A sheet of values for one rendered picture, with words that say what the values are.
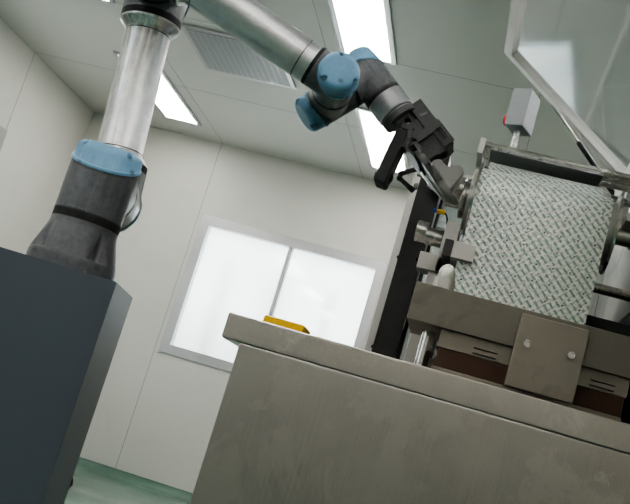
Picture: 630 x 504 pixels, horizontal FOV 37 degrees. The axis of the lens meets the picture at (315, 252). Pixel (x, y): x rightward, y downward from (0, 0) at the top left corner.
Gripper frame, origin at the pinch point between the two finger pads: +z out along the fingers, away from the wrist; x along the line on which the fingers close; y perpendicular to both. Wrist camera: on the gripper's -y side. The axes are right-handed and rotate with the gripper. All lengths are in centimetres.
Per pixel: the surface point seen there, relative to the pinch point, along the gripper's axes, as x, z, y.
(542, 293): -8.2, 24.3, 1.9
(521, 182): -6.7, 5.9, 11.3
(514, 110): 50, -21, 35
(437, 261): -0.9, 8.0, -8.5
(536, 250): -8.2, 17.6, 5.6
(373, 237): 548, -138, 28
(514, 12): 61, -46, 54
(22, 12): 357, -348, -88
